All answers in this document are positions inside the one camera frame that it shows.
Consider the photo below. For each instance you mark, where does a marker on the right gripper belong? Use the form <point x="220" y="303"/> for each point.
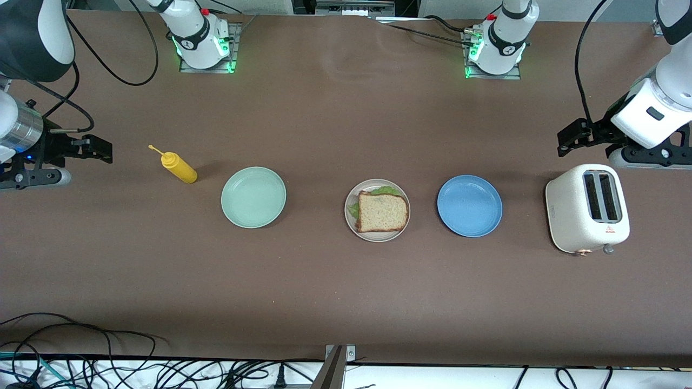
<point x="53" y="147"/>

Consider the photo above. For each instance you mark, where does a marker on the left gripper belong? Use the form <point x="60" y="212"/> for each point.
<point x="604" y="128"/>

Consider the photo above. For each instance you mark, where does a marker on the yellow mustard squeeze bottle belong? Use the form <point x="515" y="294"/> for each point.
<point x="181" y="168"/>

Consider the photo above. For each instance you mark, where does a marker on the green lettuce leaf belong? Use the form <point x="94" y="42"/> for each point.
<point x="386" y="190"/>

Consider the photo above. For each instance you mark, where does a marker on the brown toast slice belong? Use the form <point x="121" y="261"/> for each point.
<point x="381" y="213"/>

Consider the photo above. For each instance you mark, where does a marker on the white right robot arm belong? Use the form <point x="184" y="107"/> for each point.
<point x="197" y="38"/>

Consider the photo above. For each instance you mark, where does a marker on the blue plate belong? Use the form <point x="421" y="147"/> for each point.
<point x="469" y="206"/>

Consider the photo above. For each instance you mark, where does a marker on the mint green plate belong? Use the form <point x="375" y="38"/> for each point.
<point x="253" y="197"/>

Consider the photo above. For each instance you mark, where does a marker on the beige plate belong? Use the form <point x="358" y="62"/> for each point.
<point x="378" y="236"/>

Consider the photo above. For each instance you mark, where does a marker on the white two-slot toaster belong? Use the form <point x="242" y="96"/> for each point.
<point x="567" y="216"/>

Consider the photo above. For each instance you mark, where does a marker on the grey metal equipment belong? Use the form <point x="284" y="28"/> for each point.
<point x="357" y="8"/>

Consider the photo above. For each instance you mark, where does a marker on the black power plug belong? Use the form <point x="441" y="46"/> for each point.
<point x="279" y="376"/>

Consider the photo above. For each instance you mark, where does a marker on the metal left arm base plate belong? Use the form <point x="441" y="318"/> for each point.
<point x="489" y="77"/>

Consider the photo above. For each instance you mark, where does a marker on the aluminium frame profile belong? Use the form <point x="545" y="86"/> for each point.
<point x="656" y="27"/>

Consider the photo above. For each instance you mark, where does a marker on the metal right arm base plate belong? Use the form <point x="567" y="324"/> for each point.
<point x="236" y="43"/>

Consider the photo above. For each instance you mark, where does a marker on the metal table edge bracket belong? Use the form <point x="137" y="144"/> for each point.
<point x="338" y="367"/>

